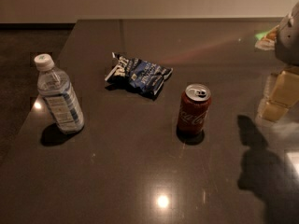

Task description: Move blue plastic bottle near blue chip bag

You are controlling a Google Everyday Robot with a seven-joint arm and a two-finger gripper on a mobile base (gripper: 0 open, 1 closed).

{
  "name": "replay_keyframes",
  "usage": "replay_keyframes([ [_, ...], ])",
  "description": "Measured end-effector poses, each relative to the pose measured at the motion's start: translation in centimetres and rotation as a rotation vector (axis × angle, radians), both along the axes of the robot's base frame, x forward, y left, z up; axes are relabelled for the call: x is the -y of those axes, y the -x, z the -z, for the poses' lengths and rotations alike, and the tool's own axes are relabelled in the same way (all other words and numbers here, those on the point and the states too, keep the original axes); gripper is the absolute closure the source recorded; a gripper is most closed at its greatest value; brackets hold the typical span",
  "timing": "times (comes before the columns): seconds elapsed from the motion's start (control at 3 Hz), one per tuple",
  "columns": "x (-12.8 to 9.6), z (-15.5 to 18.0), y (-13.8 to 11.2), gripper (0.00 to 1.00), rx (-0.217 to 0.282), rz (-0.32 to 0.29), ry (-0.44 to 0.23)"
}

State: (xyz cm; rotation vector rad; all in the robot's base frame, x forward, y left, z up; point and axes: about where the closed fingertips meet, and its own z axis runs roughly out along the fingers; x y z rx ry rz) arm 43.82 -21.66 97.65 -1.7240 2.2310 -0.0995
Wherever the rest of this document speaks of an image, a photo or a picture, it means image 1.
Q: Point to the blue chip bag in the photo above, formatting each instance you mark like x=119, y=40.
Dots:
x=138, y=75

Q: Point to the green and white snack bag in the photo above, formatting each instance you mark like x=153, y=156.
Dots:
x=267, y=40

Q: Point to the clear plastic water bottle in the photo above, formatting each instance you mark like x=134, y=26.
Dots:
x=55, y=88

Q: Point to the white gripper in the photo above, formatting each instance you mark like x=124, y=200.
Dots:
x=289, y=44

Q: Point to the red Coca-Cola can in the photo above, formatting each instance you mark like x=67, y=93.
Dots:
x=194, y=105

